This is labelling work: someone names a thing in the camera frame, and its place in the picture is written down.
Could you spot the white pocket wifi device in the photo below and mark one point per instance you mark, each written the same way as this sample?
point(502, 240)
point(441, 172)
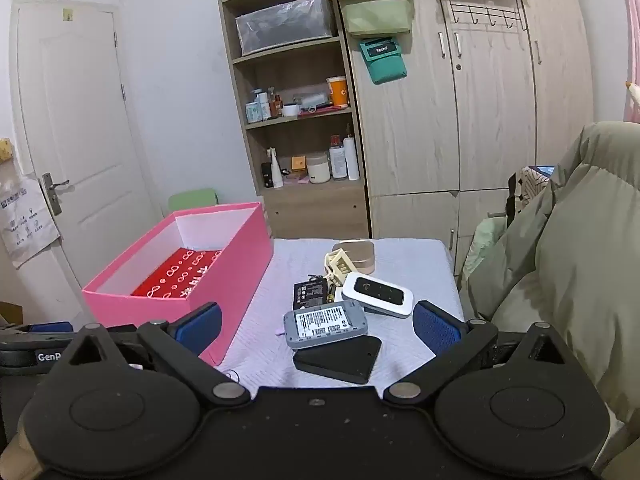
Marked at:
point(378, 296)

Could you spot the white plastic hanging bag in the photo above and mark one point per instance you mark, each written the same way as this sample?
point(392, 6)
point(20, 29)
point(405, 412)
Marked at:
point(27, 226)

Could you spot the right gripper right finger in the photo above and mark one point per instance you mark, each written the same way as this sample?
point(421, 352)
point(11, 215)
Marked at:
point(459, 347)

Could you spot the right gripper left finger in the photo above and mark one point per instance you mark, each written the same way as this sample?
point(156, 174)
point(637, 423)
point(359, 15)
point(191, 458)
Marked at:
point(176, 348)

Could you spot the white room door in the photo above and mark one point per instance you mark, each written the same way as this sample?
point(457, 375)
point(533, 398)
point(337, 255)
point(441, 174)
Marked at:
point(78, 132)

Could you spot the grey storage bin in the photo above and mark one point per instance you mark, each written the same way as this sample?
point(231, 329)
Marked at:
point(284, 23)

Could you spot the white lidded jar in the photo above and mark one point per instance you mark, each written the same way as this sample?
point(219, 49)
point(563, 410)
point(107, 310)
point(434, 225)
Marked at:
point(318, 168)

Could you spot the patterned tote bag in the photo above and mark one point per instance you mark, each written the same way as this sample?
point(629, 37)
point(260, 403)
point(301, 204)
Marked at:
point(524, 186)

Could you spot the white spray bottle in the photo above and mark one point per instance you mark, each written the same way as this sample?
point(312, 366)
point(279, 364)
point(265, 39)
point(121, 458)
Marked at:
point(276, 173)

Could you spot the grey pocket router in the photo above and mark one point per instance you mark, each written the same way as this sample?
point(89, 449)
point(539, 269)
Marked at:
point(315, 326)

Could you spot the wooden open shelf unit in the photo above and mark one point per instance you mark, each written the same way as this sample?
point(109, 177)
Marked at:
point(284, 103)

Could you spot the teal hanging pouch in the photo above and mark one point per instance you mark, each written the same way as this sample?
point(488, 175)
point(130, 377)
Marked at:
point(383, 58)

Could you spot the tall white bottle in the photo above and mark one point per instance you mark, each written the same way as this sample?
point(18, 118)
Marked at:
point(351, 158)

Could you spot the pink cardboard box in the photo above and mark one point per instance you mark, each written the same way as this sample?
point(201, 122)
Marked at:
point(195, 256)

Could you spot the red capped bottle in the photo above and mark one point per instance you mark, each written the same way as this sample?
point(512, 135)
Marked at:
point(337, 158)

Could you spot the orange paper cup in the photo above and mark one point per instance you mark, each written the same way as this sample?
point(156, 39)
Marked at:
point(338, 91)

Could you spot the light wood wardrobe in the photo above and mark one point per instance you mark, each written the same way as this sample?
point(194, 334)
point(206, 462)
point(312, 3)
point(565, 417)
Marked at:
point(491, 86)

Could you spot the pink gold square case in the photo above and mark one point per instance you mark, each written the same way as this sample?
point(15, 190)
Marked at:
point(360, 252)

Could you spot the light green hanging bag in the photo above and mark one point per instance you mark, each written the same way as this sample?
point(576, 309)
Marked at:
point(373, 18)

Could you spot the black phone battery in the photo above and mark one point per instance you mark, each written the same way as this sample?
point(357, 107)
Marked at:
point(310, 293)

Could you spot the olive green padded jacket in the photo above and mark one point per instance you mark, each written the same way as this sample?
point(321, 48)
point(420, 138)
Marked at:
point(571, 258)

